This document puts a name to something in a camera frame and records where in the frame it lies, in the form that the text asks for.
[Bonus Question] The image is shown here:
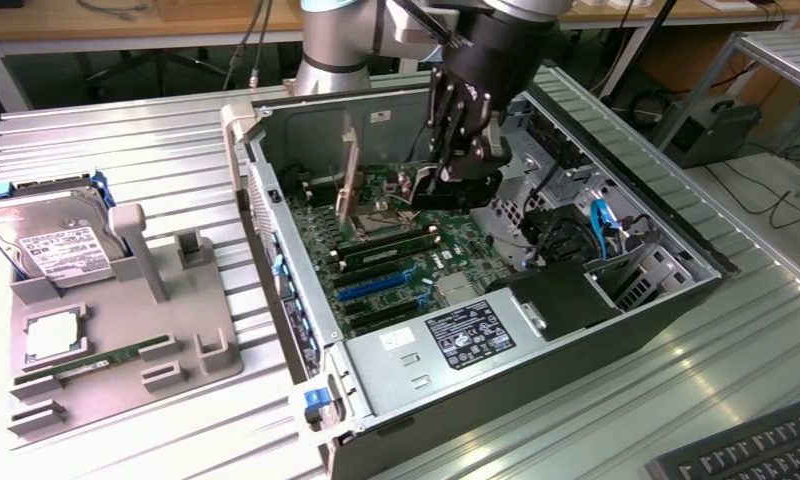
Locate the black coiled cable on floor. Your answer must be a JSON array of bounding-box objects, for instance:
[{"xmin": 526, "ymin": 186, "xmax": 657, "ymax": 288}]
[{"xmin": 629, "ymin": 89, "xmax": 672, "ymax": 129}]

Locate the metal slat side table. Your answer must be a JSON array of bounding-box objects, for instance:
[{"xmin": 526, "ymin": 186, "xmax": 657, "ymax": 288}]
[{"xmin": 692, "ymin": 30, "xmax": 800, "ymax": 131}]

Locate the black wire in case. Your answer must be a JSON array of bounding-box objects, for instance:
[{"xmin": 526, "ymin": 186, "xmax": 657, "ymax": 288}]
[{"xmin": 405, "ymin": 117, "xmax": 434, "ymax": 165}]

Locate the black cable on white table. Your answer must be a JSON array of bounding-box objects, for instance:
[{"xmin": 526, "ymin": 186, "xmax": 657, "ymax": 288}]
[{"xmin": 703, "ymin": 143, "xmax": 800, "ymax": 264}]

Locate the wooden desk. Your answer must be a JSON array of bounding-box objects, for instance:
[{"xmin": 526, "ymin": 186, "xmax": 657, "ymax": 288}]
[{"xmin": 0, "ymin": 0, "xmax": 800, "ymax": 114}]

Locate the black keyboard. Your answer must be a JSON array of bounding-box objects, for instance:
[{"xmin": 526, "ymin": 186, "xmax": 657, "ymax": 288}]
[{"xmin": 644, "ymin": 394, "xmax": 800, "ymax": 480}]

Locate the CPU with silver lid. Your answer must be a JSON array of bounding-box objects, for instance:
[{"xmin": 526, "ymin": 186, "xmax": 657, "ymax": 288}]
[{"xmin": 22, "ymin": 314, "xmax": 86, "ymax": 362}]

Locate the black box on floor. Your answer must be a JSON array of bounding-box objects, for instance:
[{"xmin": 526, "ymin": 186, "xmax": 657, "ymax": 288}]
[{"xmin": 665, "ymin": 98, "xmax": 764, "ymax": 170}]

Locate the graphics card with metal bracket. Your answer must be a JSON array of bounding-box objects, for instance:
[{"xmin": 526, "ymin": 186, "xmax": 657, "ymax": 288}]
[{"xmin": 332, "ymin": 112, "xmax": 506, "ymax": 234}]

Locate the black expansion slot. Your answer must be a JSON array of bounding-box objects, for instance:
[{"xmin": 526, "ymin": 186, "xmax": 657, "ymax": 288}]
[
  {"xmin": 342, "ymin": 294, "xmax": 422, "ymax": 322},
  {"xmin": 330, "ymin": 259, "xmax": 405, "ymax": 291}
]

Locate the blue wire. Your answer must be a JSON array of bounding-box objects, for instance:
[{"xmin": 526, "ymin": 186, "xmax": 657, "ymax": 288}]
[{"xmin": 589, "ymin": 198, "xmax": 616, "ymax": 261}]

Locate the hard disk with blue rails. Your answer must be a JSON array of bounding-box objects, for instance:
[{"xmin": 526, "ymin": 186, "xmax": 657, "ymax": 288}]
[{"xmin": 0, "ymin": 168, "xmax": 133, "ymax": 292}]

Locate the grey power supply with label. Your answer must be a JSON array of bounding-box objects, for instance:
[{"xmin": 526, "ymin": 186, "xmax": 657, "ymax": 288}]
[{"xmin": 342, "ymin": 286, "xmax": 549, "ymax": 417}]

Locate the green RAM stick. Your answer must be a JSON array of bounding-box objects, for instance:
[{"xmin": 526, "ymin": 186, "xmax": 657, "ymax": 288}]
[{"xmin": 11, "ymin": 335, "xmax": 176, "ymax": 387}]

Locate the installed RAM stick with label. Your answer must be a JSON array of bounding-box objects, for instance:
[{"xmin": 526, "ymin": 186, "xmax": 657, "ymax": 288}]
[{"xmin": 336, "ymin": 230, "xmax": 442, "ymax": 271}]

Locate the grey hanging cable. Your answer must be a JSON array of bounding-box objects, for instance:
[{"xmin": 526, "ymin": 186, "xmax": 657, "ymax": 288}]
[{"xmin": 222, "ymin": 0, "xmax": 274, "ymax": 91}]

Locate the grey parts rack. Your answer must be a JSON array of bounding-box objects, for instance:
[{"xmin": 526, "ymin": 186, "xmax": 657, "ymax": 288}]
[{"xmin": 3, "ymin": 202, "xmax": 246, "ymax": 442}]

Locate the metal disk bay cage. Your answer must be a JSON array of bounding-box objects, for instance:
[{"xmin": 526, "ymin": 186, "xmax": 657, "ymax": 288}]
[{"xmin": 469, "ymin": 94, "xmax": 565, "ymax": 236}]

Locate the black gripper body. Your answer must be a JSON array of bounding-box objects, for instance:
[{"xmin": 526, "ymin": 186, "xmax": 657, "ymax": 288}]
[{"xmin": 437, "ymin": 8, "xmax": 556, "ymax": 110}]

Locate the open black PC case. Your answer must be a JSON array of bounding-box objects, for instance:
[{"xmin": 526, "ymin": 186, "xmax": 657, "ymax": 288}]
[{"xmin": 220, "ymin": 59, "xmax": 741, "ymax": 480}]

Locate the green motherboard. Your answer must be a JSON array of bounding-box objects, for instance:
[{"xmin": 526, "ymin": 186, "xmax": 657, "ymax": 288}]
[{"xmin": 285, "ymin": 162, "xmax": 514, "ymax": 336}]

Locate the CPU socket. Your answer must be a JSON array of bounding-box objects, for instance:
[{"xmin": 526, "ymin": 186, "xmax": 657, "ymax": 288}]
[{"xmin": 346, "ymin": 208, "xmax": 409, "ymax": 242}]

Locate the silver chipset heat sink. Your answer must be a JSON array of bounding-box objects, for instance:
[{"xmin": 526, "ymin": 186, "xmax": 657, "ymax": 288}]
[{"xmin": 434, "ymin": 277, "xmax": 476, "ymax": 307}]

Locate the black plastic fan shroud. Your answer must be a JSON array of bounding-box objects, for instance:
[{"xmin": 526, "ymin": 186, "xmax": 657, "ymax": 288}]
[{"xmin": 504, "ymin": 261, "xmax": 623, "ymax": 343}]

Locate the blue expansion slot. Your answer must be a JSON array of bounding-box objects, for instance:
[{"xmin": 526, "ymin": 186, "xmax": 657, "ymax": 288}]
[{"xmin": 334, "ymin": 272, "xmax": 409, "ymax": 302}]

